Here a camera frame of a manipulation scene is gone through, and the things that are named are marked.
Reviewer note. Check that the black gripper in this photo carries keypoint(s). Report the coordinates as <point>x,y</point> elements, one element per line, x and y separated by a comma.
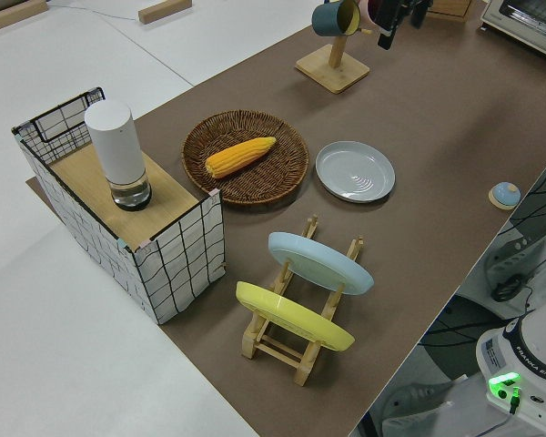
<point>391,13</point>

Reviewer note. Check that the gray round plate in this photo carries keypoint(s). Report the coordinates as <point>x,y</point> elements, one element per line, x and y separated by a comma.
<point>355,170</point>

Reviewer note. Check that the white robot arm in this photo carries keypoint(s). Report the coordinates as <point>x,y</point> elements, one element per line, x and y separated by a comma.
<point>537,346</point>

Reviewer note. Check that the light blue plate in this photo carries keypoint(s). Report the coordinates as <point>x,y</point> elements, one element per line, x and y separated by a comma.
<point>318,264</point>

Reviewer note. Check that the yellow plate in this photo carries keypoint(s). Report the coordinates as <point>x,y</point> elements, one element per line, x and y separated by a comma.
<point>291,314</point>

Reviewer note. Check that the light wooden box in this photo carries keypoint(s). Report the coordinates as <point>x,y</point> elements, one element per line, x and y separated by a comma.
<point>450,8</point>

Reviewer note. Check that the dark teal mug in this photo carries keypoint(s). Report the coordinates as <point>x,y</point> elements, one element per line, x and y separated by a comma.
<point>325,20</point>

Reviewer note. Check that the wooden mug tree stand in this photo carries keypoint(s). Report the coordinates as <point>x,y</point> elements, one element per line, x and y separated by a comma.
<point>332,70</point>

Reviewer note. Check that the brown table mat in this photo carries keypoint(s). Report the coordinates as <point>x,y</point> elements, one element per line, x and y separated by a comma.
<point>437,136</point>

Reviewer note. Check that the white toaster oven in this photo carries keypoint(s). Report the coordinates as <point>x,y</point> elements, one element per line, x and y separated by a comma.
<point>523,23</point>

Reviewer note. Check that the blue call bell wood base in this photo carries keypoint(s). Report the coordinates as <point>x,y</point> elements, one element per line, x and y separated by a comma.
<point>505,195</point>

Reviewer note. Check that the yellow corn cob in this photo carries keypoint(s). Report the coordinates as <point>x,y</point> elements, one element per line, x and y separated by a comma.
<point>236,157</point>

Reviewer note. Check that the brown wicker basket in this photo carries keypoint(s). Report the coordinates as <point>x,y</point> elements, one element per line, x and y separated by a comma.
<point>255,191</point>

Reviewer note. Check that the wooden block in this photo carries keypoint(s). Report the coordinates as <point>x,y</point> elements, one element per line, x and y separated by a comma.
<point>164,11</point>
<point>13,13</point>

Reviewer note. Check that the white cylinder with clear base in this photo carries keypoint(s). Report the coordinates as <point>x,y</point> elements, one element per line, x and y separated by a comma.
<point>114,145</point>

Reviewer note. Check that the grid-pattern box with wood top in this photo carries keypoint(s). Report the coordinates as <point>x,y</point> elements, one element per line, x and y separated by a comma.
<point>177,268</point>

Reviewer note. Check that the wooden dish rack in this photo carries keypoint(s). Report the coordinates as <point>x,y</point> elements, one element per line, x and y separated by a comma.
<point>273,348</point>

